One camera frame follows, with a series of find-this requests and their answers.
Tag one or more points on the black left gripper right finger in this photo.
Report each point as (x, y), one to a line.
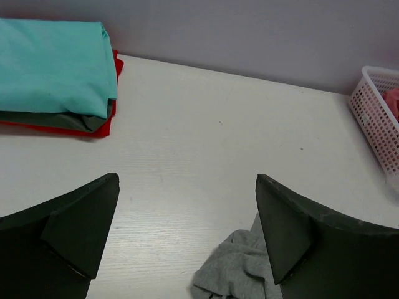
(317, 252)

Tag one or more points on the folded red t-shirt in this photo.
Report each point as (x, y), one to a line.
(103, 129)

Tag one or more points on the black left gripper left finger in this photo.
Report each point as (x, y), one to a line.
(54, 249)

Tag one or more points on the folded teal t-shirt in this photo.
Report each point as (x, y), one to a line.
(56, 67)

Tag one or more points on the crumpled pink t-shirt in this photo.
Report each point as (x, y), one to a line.
(391, 98)

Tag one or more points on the white plastic basket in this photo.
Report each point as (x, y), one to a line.
(375, 118)

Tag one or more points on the folded dark grey t-shirt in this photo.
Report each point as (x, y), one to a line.
(71, 121)

